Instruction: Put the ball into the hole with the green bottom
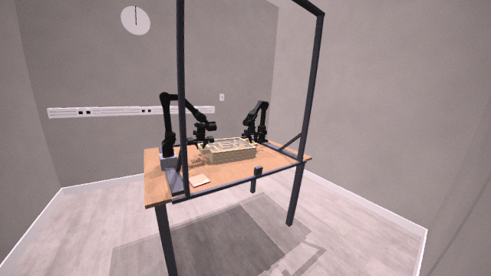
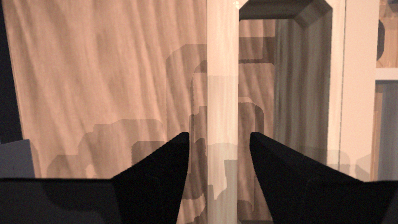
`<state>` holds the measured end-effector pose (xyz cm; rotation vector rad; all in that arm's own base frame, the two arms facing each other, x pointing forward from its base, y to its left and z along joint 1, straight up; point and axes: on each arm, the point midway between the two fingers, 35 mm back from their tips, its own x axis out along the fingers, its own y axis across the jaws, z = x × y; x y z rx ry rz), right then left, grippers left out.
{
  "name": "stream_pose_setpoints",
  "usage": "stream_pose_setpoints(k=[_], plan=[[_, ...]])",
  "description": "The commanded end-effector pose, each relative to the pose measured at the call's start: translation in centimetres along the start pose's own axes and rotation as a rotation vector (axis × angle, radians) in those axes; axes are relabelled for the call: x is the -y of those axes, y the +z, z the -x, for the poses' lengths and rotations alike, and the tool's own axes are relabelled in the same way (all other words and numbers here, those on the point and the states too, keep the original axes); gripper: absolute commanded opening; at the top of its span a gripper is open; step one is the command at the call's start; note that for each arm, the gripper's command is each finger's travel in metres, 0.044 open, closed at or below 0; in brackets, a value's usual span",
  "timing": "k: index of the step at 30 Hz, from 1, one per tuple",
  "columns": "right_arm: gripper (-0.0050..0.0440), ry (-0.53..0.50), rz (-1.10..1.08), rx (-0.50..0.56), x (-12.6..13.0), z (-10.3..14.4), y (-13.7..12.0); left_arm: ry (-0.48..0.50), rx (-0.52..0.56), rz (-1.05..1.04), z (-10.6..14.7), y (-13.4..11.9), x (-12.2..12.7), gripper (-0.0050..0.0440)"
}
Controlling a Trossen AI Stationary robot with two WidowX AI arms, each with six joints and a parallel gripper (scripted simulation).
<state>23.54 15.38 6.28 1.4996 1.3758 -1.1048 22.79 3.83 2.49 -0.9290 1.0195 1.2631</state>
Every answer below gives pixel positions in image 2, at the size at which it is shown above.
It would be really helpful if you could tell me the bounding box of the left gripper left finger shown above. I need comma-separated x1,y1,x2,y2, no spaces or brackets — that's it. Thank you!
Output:
0,132,190,224

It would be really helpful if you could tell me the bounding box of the wooden maze board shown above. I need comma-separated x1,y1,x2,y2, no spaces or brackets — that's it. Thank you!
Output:
207,0,398,224

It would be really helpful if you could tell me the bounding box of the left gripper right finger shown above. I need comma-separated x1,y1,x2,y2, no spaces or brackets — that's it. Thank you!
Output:
249,132,398,224

